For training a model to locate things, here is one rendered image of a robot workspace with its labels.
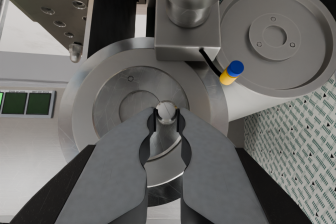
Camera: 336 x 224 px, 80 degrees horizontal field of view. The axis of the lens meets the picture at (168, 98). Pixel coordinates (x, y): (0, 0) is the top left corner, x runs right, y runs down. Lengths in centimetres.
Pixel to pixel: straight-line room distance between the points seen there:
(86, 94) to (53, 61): 336
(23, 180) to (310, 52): 59
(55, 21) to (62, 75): 292
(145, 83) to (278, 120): 22
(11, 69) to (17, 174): 319
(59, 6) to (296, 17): 38
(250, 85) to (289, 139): 13
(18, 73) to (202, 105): 356
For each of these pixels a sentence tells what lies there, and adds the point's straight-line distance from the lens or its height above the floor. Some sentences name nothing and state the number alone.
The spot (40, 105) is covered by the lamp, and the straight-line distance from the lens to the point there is 59.
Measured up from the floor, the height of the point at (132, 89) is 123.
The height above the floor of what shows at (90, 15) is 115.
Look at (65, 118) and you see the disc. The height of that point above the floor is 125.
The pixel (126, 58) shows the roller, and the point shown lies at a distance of 18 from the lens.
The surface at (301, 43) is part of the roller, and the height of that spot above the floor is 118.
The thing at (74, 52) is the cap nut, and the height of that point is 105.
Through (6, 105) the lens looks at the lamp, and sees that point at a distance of 64.
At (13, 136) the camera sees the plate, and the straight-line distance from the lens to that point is 62.
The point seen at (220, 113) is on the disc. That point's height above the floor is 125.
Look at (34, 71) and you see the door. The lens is 359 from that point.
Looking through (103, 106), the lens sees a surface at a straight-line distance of 16.
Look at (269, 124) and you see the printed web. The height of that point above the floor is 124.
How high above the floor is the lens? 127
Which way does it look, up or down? 13 degrees down
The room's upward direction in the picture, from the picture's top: 179 degrees counter-clockwise
